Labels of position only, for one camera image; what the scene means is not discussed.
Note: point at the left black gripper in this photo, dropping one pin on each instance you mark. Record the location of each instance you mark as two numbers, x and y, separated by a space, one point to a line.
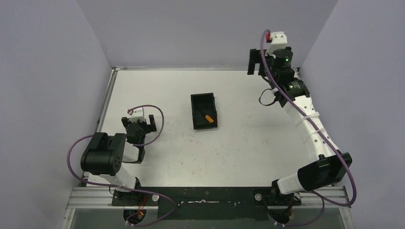
139 125

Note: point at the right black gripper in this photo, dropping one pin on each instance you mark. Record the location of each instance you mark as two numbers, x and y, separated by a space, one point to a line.
255 57

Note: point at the orange handled screwdriver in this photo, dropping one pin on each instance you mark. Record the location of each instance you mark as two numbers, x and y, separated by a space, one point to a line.
207 117

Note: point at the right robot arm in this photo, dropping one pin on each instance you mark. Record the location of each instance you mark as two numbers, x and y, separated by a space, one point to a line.
327 164

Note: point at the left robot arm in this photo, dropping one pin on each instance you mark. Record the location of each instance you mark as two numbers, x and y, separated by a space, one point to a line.
105 155

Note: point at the black plastic bin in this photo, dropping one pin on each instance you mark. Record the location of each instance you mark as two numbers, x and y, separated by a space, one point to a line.
206 102

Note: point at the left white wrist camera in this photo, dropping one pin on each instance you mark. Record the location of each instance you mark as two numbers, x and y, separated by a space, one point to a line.
135 115

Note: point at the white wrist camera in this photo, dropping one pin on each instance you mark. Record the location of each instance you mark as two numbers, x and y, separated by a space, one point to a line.
275 40
135 115

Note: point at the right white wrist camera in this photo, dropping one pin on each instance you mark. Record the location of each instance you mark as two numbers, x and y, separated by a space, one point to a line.
275 40

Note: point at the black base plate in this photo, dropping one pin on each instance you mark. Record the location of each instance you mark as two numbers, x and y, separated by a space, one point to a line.
211 203

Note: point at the aluminium front rail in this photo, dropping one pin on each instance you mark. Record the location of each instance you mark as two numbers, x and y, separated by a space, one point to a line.
101 198

